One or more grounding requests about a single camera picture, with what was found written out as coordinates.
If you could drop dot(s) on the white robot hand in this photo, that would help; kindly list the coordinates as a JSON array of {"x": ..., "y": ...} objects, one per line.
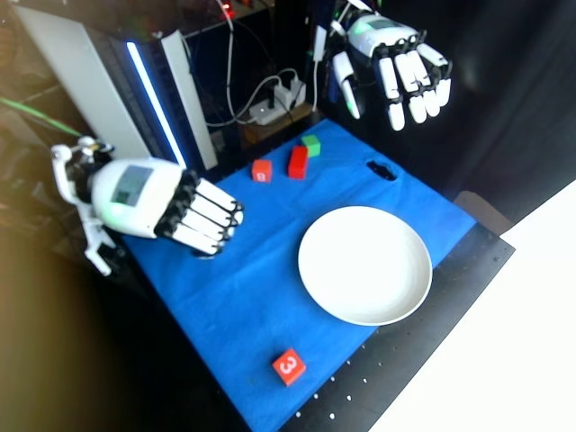
[
  {"x": 130, "y": 198},
  {"x": 378, "y": 33}
]

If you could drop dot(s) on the tall red block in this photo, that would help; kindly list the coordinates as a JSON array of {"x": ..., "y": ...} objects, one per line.
[{"x": 298, "y": 164}]

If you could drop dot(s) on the white round plate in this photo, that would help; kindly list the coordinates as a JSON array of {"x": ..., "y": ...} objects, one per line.
[{"x": 364, "y": 265}]

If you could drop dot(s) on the white hanging adapter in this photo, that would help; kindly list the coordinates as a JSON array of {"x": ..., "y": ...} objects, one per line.
[{"x": 320, "y": 42}]

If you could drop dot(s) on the white power strip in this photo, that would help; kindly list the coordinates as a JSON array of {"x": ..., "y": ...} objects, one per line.
[{"x": 274, "y": 110}]

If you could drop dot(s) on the green cube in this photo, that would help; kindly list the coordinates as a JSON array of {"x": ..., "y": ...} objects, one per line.
[{"x": 311, "y": 146}]

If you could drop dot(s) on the blue cloth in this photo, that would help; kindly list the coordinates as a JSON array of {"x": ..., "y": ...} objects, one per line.
[{"x": 225, "y": 292}]

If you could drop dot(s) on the red cube with white print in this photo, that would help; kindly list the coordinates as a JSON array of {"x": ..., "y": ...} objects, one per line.
[{"x": 262, "y": 171}]

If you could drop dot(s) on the small black clip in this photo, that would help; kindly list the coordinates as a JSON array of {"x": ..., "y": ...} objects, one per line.
[{"x": 382, "y": 171}]

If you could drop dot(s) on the white tower with blue light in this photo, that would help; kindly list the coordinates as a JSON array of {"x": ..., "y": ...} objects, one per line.
[{"x": 81, "y": 67}]

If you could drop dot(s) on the brown cardboard piece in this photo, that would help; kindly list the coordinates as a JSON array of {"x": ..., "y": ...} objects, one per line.
[{"x": 481, "y": 211}]

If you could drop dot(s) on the red cube with number three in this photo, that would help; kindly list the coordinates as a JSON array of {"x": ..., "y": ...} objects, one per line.
[{"x": 289, "y": 366}]

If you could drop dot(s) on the black perforated board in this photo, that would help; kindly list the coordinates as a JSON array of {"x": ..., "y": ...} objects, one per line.
[{"x": 405, "y": 360}]

